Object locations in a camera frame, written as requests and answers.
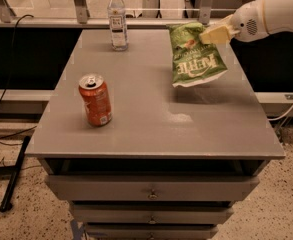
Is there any white cable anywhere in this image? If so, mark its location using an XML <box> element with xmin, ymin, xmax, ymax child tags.
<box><xmin>267</xmin><ymin>82</ymin><xmax>293</xmax><ymax>122</ymax></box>

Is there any grey drawer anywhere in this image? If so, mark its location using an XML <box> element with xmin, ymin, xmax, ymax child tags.
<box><xmin>70</xmin><ymin>202</ymin><xmax>233</xmax><ymax>225</ymax></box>
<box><xmin>45</xmin><ymin>175</ymin><xmax>259</xmax><ymax>202</ymax></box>
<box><xmin>85</xmin><ymin>223</ymin><xmax>218</xmax><ymax>240</ymax></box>

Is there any top grey drawer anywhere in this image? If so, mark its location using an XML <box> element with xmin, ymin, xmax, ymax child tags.
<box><xmin>45</xmin><ymin>175</ymin><xmax>259</xmax><ymax>202</ymax></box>

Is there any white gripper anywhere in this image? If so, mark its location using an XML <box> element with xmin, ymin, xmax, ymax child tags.
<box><xmin>199</xmin><ymin>0</ymin><xmax>268</xmax><ymax>44</ymax></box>

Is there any green jalapeno chip bag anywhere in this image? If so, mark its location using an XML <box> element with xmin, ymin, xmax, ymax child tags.
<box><xmin>168</xmin><ymin>22</ymin><xmax>227</xmax><ymax>87</ymax></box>

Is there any clear plastic water bottle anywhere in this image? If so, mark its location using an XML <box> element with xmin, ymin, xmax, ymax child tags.
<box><xmin>107</xmin><ymin>0</ymin><xmax>128</xmax><ymax>51</ymax></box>

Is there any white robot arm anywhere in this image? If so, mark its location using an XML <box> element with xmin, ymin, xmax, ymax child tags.
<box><xmin>199</xmin><ymin>0</ymin><xmax>293</xmax><ymax>44</ymax></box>

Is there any black stand leg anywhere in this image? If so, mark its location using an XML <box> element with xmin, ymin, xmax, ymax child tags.
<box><xmin>0</xmin><ymin>136</ymin><xmax>30</xmax><ymax>213</ymax></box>

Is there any middle grey drawer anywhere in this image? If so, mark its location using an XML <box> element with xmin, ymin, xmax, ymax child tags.
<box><xmin>70</xmin><ymin>202</ymin><xmax>233</xmax><ymax>225</ymax></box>

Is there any orange soda can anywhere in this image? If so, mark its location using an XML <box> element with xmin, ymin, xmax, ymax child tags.
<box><xmin>78</xmin><ymin>73</ymin><xmax>112</xmax><ymax>127</ymax></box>

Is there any metal window railing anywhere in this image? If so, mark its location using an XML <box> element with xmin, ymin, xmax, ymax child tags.
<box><xmin>0</xmin><ymin>0</ymin><xmax>293</xmax><ymax>31</ymax></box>

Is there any black cable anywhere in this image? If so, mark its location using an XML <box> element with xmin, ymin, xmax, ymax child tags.
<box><xmin>0</xmin><ymin>14</ymin><xmax>38</xmax><ymax>147</ymax></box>

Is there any bottom grey drawer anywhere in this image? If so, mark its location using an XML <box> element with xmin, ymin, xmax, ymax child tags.
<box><xmin>85</xmin><ymin>223</ymin><xmax>218</xmax><ymax>240</ymax></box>

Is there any grey drawer cabinet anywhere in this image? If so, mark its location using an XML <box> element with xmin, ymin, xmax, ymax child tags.
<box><xmin>25</xmin><ymin>29</ymin><xmax>286</xmax><ymax>240</ymax></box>

